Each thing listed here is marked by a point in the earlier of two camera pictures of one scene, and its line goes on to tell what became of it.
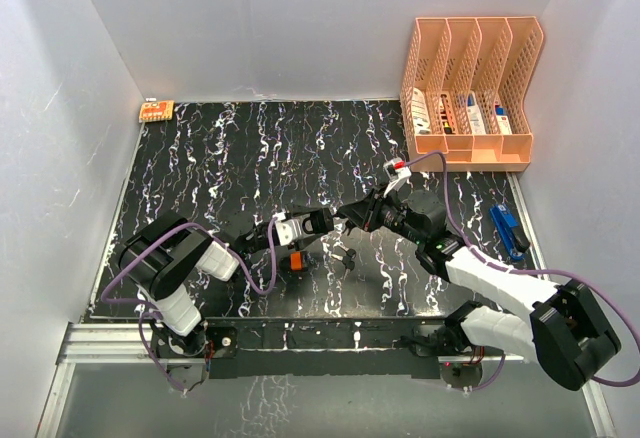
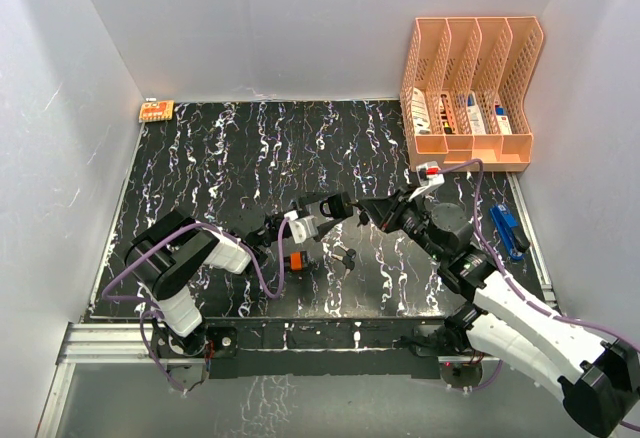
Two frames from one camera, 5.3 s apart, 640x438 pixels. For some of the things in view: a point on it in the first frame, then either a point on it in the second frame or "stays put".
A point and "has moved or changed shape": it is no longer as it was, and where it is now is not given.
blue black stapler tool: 515,241 stays put
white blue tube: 476,119 stays put
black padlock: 322,221 has moved or changed shape
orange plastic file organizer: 463,93 stays put
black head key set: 348,225 has moved or changed shape
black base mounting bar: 326,347 stays put
